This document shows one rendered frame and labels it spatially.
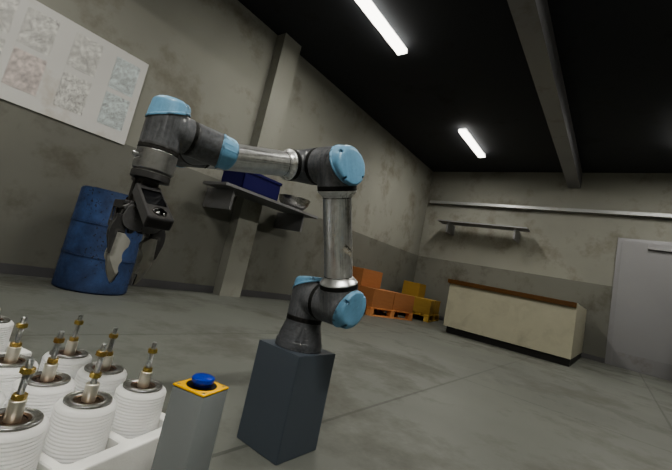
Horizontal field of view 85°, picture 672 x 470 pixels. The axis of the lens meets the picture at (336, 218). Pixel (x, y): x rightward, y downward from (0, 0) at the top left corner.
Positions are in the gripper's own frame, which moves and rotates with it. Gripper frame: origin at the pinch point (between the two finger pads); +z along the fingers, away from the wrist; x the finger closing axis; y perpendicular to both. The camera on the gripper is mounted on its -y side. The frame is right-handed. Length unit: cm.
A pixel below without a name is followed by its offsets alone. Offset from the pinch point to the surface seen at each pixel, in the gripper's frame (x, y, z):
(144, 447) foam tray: -10.5, -3.4, 30.2
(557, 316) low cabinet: -546, 48, -12
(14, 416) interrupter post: 11.0, -4.9, 21.2
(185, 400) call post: -10.3, -13.8, 17.7
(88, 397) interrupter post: 0.4, -0.4, 21.3
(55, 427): 4.3, -1.3, 25.3
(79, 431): 1.4, -3.8, 25.3
